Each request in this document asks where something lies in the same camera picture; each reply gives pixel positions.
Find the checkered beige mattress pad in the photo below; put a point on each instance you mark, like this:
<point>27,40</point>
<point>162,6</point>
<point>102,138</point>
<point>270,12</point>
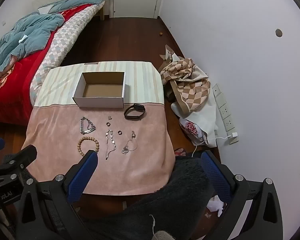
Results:
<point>62,42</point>

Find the white charger with cable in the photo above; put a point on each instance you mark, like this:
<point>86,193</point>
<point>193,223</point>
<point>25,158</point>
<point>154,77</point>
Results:
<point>233,135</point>

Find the black fuzzy stool cushion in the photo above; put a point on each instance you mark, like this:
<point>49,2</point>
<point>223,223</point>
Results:
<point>175,209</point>

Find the white printed plastic bag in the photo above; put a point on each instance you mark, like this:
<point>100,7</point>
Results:
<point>203,117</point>

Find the pink striped table cloth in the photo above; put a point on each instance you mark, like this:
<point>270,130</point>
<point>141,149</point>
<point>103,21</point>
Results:
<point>134,157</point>

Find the brown checkered fabric bag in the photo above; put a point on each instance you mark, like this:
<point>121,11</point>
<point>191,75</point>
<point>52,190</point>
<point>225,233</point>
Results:
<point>190,85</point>

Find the red blanket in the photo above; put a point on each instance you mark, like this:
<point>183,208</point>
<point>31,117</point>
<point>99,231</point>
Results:
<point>15,103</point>

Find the black smart watch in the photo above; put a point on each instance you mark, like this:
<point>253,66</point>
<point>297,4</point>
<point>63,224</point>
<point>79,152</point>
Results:
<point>135,112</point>

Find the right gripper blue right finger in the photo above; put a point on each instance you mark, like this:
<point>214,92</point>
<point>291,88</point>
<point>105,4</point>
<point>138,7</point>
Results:
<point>264,219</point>

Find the white cardboard box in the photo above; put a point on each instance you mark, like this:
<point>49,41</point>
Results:
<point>100,90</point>

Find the teal blue quilt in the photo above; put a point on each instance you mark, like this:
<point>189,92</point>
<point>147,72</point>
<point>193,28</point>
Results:
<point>32,32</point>

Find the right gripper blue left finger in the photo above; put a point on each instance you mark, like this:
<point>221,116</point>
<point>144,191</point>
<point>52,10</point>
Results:
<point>46,208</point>

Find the white power strip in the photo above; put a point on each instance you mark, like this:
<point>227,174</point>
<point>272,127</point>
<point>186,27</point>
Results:
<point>224,112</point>

